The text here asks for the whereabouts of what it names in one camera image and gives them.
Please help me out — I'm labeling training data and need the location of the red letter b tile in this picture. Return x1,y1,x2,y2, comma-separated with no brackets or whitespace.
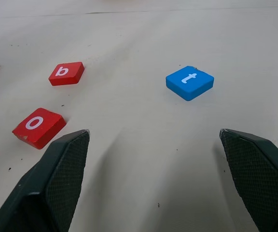
48,61,85,87

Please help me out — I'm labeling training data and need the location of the blue letter tile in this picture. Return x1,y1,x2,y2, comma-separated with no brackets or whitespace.
165,65,215,102

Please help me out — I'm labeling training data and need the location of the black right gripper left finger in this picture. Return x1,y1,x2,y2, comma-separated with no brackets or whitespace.
0,129,91,232

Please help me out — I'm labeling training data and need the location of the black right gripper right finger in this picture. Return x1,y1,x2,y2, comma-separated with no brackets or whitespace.
219,128,278,232

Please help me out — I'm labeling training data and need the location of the red letter o tile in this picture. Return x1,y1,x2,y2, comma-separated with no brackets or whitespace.
12,107,67,150

